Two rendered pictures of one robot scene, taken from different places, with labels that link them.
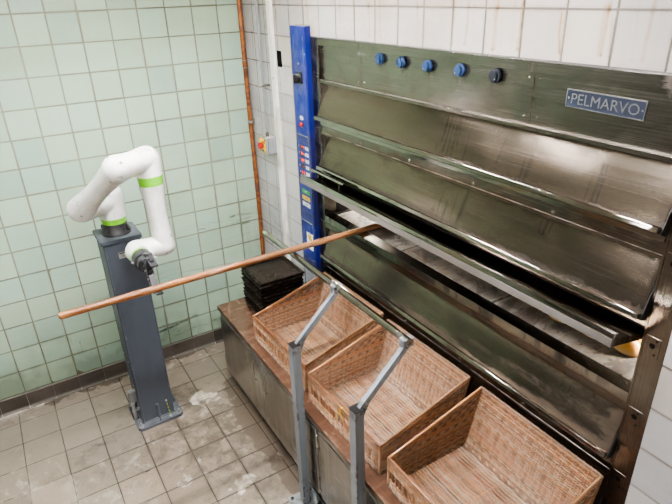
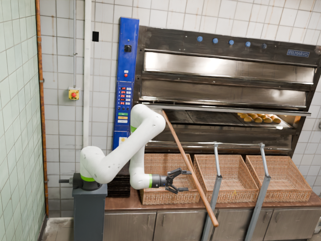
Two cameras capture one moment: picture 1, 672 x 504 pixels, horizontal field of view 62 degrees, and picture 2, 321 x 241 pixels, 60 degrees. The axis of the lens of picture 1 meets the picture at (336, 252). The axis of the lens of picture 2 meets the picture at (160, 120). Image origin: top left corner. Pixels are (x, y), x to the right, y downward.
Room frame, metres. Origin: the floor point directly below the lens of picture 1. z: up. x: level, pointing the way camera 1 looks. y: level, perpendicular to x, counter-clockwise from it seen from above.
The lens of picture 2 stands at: (1.85, 2.39, 2.28)
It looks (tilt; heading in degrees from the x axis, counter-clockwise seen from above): 22 degrees down; 288
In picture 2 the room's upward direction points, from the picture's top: 7 degrees clockwise
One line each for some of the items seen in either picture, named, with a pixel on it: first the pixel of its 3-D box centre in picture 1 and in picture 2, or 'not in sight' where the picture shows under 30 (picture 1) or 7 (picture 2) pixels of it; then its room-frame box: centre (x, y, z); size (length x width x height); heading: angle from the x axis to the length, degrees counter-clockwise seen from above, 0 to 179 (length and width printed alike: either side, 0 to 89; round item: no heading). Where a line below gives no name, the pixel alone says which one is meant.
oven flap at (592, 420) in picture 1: (431, 309); (218, 139); (2.10, -0.41, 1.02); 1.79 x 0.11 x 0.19; 31
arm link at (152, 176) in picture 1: (147, 165); (140, 117); (2.50, 0.86, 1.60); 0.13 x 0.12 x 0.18; 149
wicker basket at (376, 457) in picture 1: (384, 388); (223, 177); (1.94, -0.19, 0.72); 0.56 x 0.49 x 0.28; 32
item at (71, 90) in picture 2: (267, 144); (74, 93); (3.36, 0.40, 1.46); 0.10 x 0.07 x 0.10; 31
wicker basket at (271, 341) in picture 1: (316, 326); (167, 177); (2.46, 0.12, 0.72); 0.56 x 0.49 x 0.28; 33
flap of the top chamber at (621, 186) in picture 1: (440, 134); (234, 68); (2.10, -0.41, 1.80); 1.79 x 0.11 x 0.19; 31
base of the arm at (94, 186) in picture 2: (113, 223); (81, 179); (2.72, 1.17, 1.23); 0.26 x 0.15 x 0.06; 32
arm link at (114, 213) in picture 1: (108, 204); (91, 163); (2.66, 1.15, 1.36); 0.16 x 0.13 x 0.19; 149
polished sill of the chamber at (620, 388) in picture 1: (437, 280); (220, 126); (2.11, -0.43, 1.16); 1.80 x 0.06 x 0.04; 31
